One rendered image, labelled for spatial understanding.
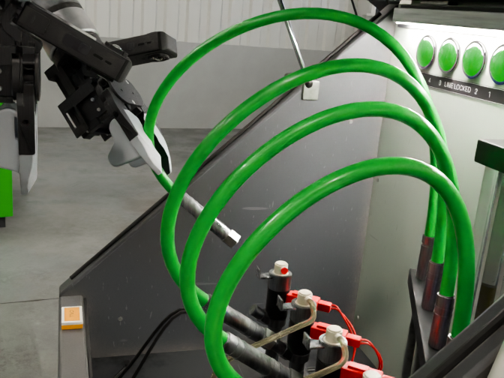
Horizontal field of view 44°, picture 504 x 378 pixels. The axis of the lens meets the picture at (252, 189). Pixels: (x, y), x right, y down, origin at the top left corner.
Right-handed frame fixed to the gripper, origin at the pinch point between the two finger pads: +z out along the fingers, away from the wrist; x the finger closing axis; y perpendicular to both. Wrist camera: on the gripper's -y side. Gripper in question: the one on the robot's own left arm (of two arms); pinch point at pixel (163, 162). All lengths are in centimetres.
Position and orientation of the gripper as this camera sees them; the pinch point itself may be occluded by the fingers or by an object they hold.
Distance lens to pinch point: 81.6
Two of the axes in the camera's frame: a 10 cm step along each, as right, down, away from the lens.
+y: -7.9, 5.6, 2.6
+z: 5.4, 8.3, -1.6
